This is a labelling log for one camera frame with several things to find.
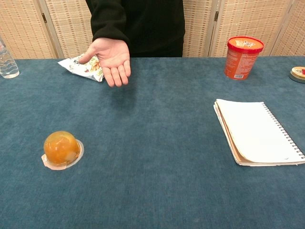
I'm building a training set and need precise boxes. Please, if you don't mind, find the person's bare hand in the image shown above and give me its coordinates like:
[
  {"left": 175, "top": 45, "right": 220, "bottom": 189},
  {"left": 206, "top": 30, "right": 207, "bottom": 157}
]
[{"left": 79, "top": 37, "right": 132, "bottom": 88}]

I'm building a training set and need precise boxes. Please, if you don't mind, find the orange jelly cup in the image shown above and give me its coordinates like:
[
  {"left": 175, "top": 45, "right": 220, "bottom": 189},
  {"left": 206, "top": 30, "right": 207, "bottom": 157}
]
[{"left": 41, "top": 130, "right": 84, "bottom": 171}]

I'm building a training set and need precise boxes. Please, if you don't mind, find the person's black sleeved forearm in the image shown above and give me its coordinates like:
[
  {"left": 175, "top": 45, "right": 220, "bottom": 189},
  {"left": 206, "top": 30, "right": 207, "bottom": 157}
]
[{"left": 85, "top": 0, "right": 131, "bottom": 50}]

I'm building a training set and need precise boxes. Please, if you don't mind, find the person's black clothed torso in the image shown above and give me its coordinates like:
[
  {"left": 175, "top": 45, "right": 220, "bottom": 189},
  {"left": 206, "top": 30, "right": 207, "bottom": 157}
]
[{"left": 114, "top": 0, "right": 186, "bottom": 58}]

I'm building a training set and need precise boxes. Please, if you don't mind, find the white printed snack bag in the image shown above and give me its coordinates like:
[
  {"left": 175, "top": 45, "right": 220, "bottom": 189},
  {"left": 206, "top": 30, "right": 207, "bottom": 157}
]
[{"left": 57, "top": 54, "right": 105, "bottom": 83}]

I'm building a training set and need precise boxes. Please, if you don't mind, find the blue table cloth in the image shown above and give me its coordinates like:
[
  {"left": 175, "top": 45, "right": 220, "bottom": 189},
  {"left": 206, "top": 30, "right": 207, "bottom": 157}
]
[{"left": 0, "top": 56, "right": 305, "bottom": 229}]

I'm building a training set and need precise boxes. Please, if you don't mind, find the clear plastic water bottle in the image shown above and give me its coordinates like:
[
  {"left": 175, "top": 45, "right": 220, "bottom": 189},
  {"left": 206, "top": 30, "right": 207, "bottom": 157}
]
[{"left": 0, "top": 35, "right": 20, "bottom": 79}]

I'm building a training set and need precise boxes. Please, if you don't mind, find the orange tub with red lid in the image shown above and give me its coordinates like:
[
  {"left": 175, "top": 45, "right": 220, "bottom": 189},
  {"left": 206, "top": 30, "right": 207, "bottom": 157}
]
[{"left": 224, "top": 36, "right": 264, "bottom": 81}]

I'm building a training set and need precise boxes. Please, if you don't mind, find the woven folding screen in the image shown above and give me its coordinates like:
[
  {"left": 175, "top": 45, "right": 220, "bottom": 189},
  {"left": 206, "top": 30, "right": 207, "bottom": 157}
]
[{"left": 0, "top": 0, "right": 305, "bottom": 60}]

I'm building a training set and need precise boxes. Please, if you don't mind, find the white spiral notebook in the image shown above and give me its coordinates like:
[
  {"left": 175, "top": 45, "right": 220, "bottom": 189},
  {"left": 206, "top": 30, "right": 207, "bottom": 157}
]
[{"left": 213, "top": 98, "right": 305, "bottom": 167}]

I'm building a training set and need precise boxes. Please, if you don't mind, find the round tin with printed lid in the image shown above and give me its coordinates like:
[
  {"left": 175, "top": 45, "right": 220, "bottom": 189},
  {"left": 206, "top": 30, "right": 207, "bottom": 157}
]
[{"left": 289, "top": 66, "right": 305, "bottom": 84}]

